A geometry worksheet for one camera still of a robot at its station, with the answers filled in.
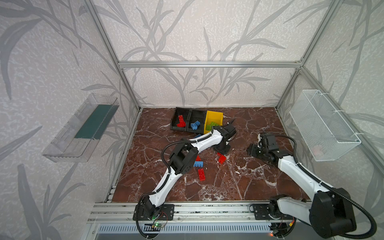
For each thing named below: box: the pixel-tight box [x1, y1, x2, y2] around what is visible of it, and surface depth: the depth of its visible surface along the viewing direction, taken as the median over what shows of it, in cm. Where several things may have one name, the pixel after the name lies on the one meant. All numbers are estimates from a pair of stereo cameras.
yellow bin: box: [203, 110, 224, 134], surface depth 111 cm
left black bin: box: [170, 107, 191, 131], surface depth 111 cm
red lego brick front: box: [198, 168, 206, 182], surface depth 86 cm
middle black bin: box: [187, 109, 206, 134], surface depth 110 cm
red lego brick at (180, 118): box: [178, 114, 184, 123], surface depth 114 cm
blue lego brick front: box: [193, 161, 204, 168], surface depth 90 cm
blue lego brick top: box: [190, 120, 201, 130], surface depth 104 cm
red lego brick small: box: [218, 155, 227, 164], surface depth 93 cm
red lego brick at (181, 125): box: [176, 121, 187, 128], surface depth 110 cm
